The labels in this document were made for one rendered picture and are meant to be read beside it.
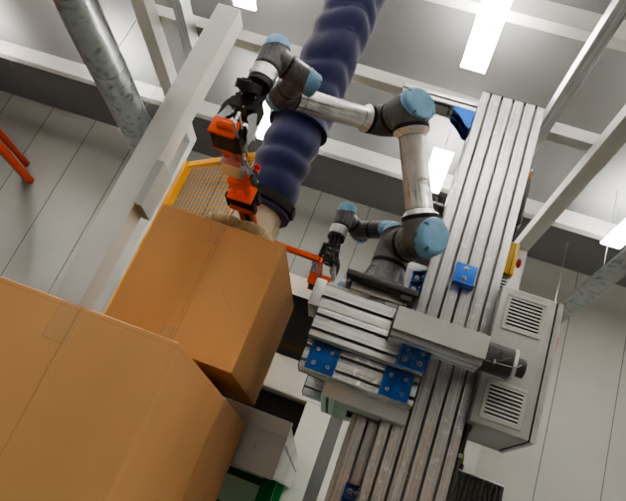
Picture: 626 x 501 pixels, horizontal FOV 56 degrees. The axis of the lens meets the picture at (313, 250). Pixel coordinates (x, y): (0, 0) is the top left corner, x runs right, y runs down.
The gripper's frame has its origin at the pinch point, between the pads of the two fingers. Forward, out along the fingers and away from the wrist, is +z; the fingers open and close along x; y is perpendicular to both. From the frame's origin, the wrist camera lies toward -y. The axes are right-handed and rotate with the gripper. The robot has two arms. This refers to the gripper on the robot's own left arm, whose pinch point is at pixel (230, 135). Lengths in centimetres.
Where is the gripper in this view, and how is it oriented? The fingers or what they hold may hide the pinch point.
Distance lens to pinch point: 156.6
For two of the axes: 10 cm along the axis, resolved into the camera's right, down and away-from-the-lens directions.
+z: -3.4, 8.7, -3.7
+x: -9.4, -3.1, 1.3
